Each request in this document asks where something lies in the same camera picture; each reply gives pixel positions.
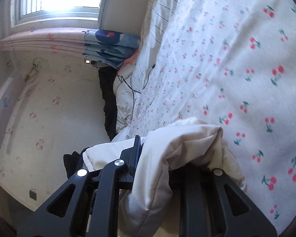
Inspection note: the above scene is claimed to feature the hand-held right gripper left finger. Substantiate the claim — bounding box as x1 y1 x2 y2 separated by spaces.
16 135 142 237

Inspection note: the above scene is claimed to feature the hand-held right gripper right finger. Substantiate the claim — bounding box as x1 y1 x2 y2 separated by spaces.
169 164 278 237

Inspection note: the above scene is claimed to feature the cream quilted jacket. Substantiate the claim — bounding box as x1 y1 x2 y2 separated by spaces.
82 117 247 237

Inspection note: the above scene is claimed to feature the black clothing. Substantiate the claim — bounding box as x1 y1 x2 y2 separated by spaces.
98 67 119 141

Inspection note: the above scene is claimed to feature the white striped quilt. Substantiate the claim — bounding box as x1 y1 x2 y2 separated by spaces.
113 0 180 141

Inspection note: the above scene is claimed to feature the dark grey clothing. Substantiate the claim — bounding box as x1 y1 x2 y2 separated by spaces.
63 150 84 181

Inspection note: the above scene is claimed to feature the pink cloth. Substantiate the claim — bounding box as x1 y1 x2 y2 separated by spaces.
123 48 141 67

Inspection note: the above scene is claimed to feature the blue and pink patterned curtain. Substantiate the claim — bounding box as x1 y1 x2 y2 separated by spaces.
0 28 141 70

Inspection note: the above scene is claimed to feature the cherry print bed sheet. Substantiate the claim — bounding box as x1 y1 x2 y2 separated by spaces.
132 0 296 237

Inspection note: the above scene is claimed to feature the grey board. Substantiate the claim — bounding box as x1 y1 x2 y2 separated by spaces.
0 76 22 151

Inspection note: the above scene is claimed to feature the black cable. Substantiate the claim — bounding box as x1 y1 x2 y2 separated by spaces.
116 64 156 121

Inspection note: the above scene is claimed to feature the white hanging cord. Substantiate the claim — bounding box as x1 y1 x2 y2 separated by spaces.
25 59 40 83

